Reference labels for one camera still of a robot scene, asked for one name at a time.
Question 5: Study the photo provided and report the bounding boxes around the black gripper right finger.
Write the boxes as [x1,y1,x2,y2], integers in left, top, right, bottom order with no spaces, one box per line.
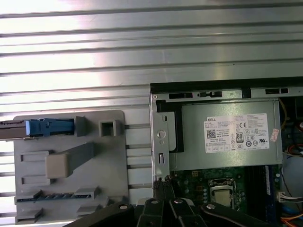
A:
[165,175,269,227]

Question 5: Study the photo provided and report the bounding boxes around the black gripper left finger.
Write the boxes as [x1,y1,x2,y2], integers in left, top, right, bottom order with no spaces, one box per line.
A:
[68,180,166,227]

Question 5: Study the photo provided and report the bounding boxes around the hard disk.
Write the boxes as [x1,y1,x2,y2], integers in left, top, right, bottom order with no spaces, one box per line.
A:
[0,117,75,140]

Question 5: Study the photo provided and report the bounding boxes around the green motherboard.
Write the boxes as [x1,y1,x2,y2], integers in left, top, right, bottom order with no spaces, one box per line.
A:
[169,165,303,227]

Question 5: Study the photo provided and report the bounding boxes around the silver CPU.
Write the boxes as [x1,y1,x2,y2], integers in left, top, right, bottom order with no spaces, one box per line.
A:
[212,190,234,205]

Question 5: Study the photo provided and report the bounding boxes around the CPU socket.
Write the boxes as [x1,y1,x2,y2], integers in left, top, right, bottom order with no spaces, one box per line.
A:
[208,178,237,210]

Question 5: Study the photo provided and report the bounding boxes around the grey power supply unit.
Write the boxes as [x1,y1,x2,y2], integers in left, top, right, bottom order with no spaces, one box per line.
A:
[176,99,284,171]

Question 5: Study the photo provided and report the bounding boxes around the black RAM slot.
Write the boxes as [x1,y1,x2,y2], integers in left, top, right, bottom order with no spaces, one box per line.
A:
[245,165,265,209]

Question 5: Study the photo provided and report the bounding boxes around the grey parts rack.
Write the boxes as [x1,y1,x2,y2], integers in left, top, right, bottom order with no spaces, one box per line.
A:
[13,110,130,225]

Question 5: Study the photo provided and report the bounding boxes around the RAM stick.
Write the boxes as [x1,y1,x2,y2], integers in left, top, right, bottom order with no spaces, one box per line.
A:
[264,165,272,197]
[18,192,92,201]

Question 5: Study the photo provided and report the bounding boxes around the black PC case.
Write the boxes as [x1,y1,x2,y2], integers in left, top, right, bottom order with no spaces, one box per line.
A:
[148,76,303,227]

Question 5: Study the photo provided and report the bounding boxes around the yellow wire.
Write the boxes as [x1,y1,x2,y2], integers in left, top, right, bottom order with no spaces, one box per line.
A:
[278,97,288,130]

